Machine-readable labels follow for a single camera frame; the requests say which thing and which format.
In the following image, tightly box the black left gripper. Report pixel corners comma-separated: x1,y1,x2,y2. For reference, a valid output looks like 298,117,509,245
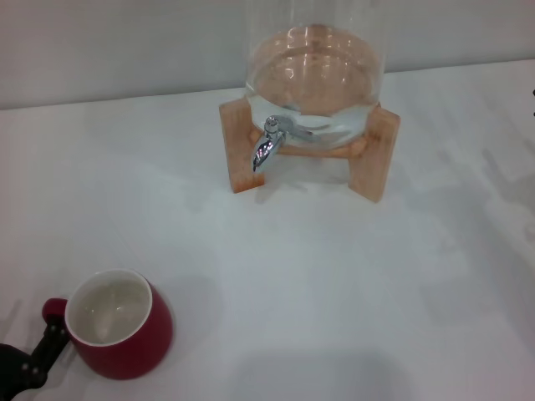
0,317,68,401

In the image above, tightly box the red ceramic cup white inside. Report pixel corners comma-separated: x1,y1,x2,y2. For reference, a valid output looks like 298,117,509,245
41,268,175,381

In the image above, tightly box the chrome faucet tap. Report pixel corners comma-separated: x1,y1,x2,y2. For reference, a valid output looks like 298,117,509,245
250,115,314,175

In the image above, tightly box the wooden dispenser stand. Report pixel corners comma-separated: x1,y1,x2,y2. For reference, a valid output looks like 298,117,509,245
218,23,401,205

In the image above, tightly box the clear glass dispenser jar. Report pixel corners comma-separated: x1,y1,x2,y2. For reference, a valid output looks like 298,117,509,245
244,0,388,150

